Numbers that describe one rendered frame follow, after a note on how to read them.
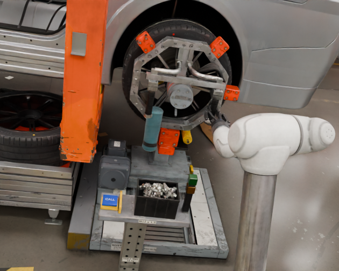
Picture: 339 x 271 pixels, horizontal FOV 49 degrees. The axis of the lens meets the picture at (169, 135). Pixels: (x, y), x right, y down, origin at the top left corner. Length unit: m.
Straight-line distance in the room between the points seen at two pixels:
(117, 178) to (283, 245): 1.15
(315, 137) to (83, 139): 1.13
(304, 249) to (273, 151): 1.60
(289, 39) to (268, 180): 1.36
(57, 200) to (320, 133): 1.54
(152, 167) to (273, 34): 1.13
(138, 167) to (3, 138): 0.85
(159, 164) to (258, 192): 1.45
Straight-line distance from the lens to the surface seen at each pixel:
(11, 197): 2.30
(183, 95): 2.03
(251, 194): 1.19
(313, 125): 1.20
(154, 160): 2.57
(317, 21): 2.42
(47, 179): 2.17
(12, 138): 2.21
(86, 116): 1.84
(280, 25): 2.35
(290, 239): 2.69
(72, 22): 1.69
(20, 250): 2.26
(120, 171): 2.18
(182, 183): 2.54
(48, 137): 2.21
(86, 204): 2.32
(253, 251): 1.25
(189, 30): 2.15
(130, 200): 1.88
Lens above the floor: 1.64
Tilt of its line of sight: 29 degrees down
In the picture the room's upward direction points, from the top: 11 degrees clockwise
